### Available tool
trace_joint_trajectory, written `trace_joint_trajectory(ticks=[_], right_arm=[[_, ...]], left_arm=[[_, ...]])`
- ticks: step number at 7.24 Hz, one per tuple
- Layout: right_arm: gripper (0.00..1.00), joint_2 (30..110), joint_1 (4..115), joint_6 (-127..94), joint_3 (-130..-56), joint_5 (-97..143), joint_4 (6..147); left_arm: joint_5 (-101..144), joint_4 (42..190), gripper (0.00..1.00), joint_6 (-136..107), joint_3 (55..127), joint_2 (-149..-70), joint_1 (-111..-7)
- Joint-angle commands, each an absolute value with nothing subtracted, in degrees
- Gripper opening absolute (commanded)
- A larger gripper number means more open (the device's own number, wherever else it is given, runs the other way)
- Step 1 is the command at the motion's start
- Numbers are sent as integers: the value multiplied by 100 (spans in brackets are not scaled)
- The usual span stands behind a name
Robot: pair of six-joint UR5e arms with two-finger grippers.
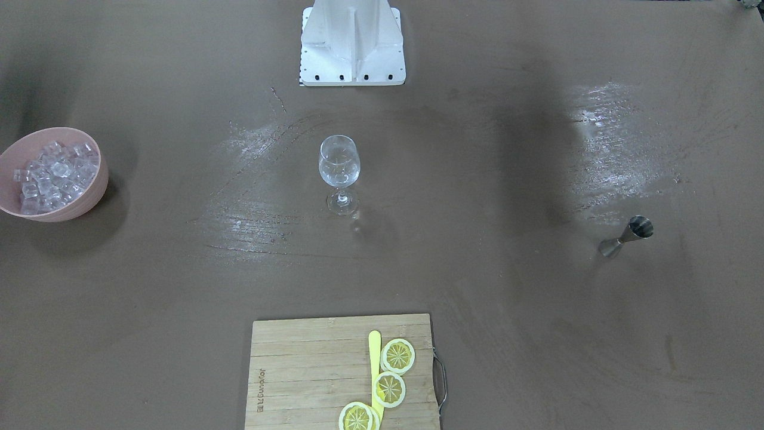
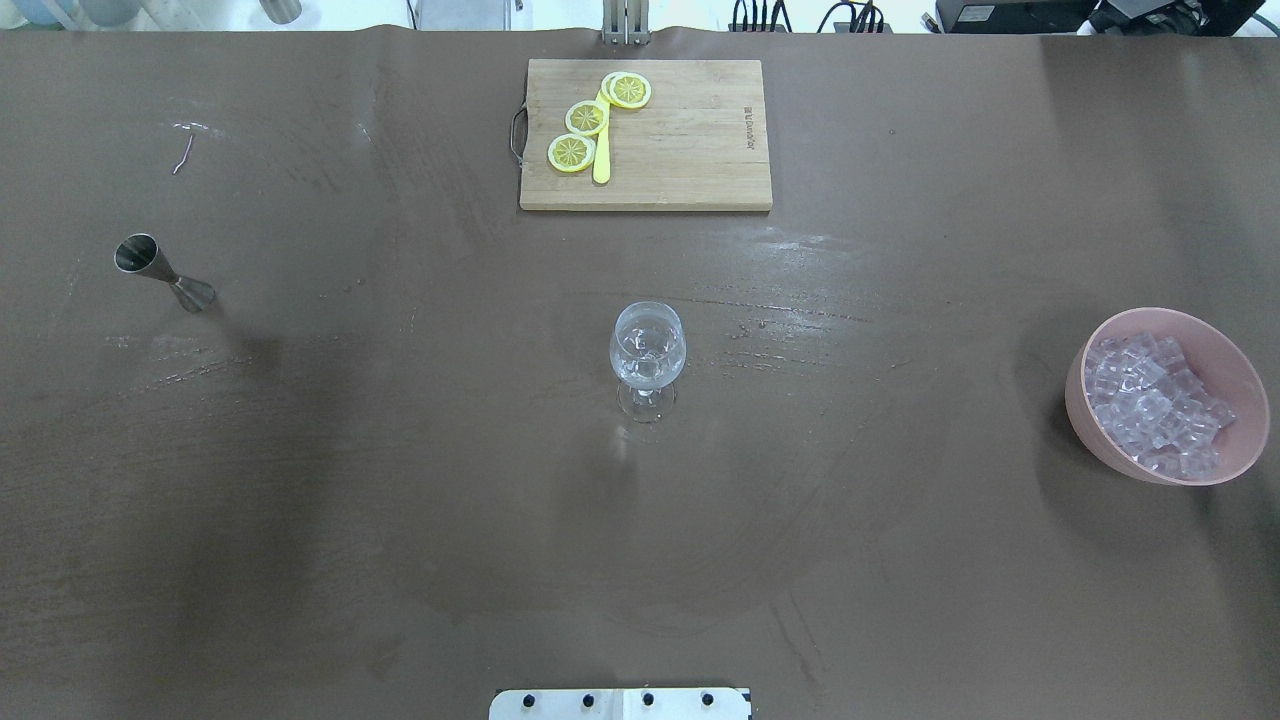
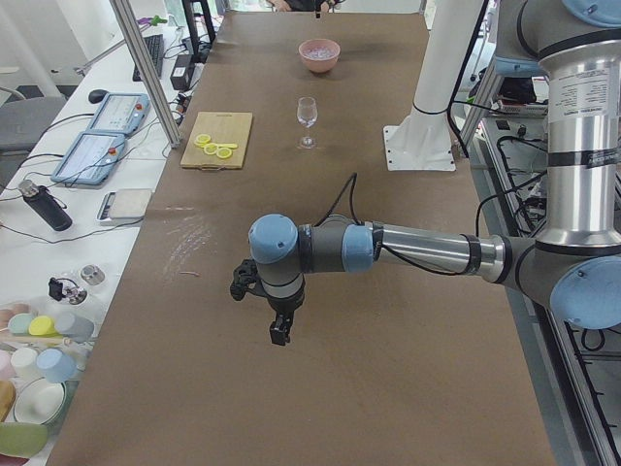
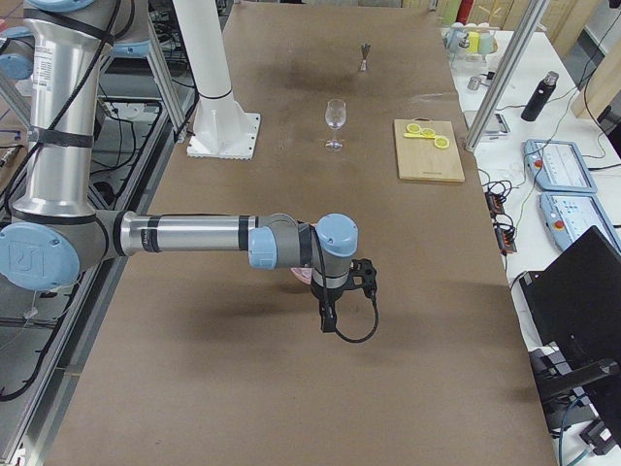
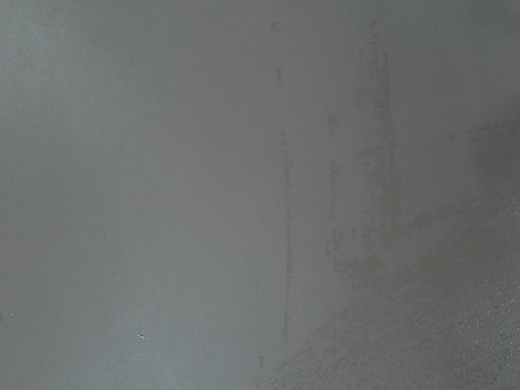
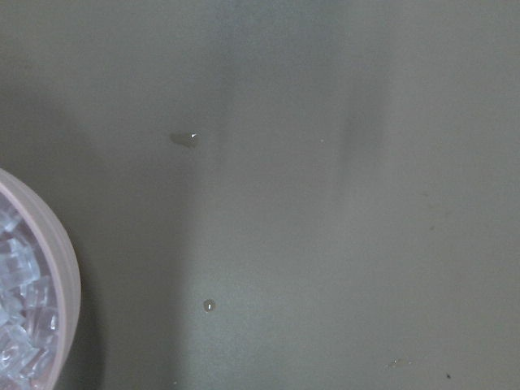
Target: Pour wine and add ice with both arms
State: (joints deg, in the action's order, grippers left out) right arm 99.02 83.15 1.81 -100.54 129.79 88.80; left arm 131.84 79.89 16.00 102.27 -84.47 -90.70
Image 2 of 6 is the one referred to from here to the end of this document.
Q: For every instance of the steel double jigger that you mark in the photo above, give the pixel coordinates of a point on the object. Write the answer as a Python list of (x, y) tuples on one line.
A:
[(139, 254)]

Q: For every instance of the clear wine glass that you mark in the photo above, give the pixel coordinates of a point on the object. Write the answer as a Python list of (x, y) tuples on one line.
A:
[(648, 353)]

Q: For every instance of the clear ice cubes pile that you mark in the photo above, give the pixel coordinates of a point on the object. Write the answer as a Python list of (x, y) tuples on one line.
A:
[(1149, 401)]

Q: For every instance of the wooden cutting board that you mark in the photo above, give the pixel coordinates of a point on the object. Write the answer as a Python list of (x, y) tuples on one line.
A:
[(700, 144)]

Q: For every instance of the middle lemon slice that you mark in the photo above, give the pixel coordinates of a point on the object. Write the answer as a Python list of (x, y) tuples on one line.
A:
[(587, 118)]

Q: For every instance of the top lemon slice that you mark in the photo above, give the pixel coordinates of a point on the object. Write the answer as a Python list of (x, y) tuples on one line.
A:
[(627, 90)]

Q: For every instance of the brown table mat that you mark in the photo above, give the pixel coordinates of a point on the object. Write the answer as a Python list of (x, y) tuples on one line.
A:
[(386, 474)]

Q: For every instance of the pink bowl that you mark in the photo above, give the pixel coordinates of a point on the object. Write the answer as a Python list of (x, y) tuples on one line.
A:
[(1228, 375)]

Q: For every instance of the lemon slice near handle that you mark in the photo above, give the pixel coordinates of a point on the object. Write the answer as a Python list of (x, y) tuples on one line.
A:
[(571, 153)]

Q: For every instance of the aluminium frame post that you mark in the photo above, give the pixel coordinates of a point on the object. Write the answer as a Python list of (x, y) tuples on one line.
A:
[(626, 23)]

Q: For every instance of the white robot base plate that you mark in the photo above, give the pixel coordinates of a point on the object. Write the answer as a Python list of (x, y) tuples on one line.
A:
[(623, 703)]

